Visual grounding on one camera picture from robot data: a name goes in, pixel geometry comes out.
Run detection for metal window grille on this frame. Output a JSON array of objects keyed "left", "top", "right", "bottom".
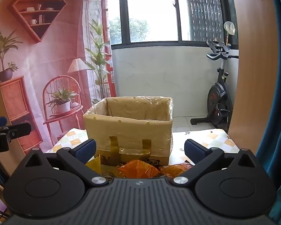
[{"left": 184, "top": 0, "right": 225, "bottom": 41}]

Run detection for black framed window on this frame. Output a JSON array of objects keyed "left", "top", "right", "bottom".
[{"left": 108, "top": 0, "right": 237, "bottom": 50}]

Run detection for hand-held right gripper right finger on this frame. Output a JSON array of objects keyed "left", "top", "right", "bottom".
[{"left": 171, "top": 139, "right": 264, "bottom": 188}]

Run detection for lined cardboard box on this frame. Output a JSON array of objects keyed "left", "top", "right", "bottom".
[{"left": 83, "top": 96, "right": 174, "bottom": 167}]

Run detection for orange snack packet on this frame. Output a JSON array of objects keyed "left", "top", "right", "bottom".
[
  {"left": 159, "top": 162, "right": 194, "bottom": 178},
  {"left": 118, "top": 159, "right": 161, "bottom": 179}
]

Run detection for blue curtain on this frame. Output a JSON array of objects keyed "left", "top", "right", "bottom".
[{"left": 255, "top": 0, "right": 281, "bottom": 225}]

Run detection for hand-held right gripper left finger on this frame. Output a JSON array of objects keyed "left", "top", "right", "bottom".
[{"left": 19, "top": 139, "right": 109, "bottom": 188}]

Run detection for black exercise bike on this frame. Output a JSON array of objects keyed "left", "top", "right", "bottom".
[{"left": 190, "top": 40, "right": 239, "bottom": 130}]

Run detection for white lamp head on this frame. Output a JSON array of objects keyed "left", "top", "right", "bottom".
[{"left": 223, "top": 21, "right": 236, "bottom": 37}]

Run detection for checked tablecloth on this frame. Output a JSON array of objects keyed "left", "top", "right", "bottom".
[{"left": 46, "top": 127, "right": 240, "bottom": 169}]

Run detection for pink room wall poster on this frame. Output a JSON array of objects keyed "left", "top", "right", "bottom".
[{"left": 0, "top": 0, "right": 117, "bottom": 154}]

